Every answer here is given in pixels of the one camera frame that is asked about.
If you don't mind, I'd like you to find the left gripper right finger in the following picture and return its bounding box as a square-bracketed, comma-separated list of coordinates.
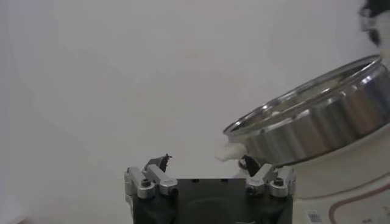
[239, 153, 297, 199]

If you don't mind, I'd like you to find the steel steamer pot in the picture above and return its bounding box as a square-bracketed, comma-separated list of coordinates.
[213, 124, 390, 224]

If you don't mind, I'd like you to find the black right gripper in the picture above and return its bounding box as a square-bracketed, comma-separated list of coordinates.
[358, 0, 390, 47]

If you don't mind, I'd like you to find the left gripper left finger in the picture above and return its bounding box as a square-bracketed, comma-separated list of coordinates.
[124, 153, 179, 200]

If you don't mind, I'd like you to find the stainless steel inner pot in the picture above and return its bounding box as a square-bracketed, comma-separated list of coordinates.
[222, 54, 390, 167]

